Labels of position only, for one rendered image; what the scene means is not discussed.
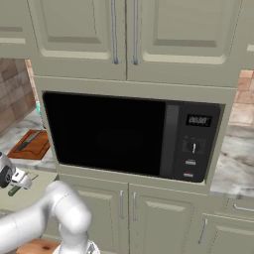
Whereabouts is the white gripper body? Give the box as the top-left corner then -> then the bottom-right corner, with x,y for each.
11,168 -> 34,191

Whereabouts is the wooden cutting board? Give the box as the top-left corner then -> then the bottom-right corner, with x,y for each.
6,128 -> 52,162

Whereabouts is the pale green drawer front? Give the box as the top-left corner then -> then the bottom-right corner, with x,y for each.
223,196 -> 254,220

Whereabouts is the pale green lower cupboard door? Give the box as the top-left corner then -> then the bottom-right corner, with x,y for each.
43,179 -> 130,254
185,213 -> 254,254
128,184 -> 203,254

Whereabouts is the pale green cupboard door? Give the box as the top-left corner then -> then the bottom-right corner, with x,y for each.
43,179 -> 130,254
27,0 -> 128,81
126,0 -> 246,88
185,213 -> 254,254
128,184 -> 203,254

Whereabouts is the black microwave oven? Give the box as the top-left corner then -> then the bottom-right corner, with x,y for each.
42,90 -> 222,184

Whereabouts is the pale green microwave housing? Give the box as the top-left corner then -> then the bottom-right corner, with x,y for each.
33,75 -> 240,196

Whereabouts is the pale green upper cupboard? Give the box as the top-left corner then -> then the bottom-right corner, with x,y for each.
0,0 -> 38,60
243,0 -> 254,71

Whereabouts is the pale green upper cupboard door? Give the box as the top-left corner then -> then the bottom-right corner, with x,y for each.
126,0 -> 246,88
27,0 -> 128,81

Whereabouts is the green-handled cutting tool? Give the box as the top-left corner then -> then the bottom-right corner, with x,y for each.
7,185 -> 22,197

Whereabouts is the black-handled knife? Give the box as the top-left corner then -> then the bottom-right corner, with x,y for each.
17,129 -> 44,153

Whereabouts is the silver lower cupboard handle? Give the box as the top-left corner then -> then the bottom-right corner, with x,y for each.
197,218 -> 209,246
118,190 -> 126,220
131,191 -> 139,222

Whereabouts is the silver cupboard handle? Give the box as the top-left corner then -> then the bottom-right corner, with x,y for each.
110,0 -> 120,65
131,191 -> 139,222
132,0 -> 141,66
197,218 -> 209,246
118,190 -> 126,220

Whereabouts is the silver upper cupboard handle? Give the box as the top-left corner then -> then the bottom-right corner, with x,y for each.
110,0 -> 120,65
132,0 -> 141,66

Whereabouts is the silver drawer handle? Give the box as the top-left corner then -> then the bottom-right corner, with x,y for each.
232,203 -> 254,213

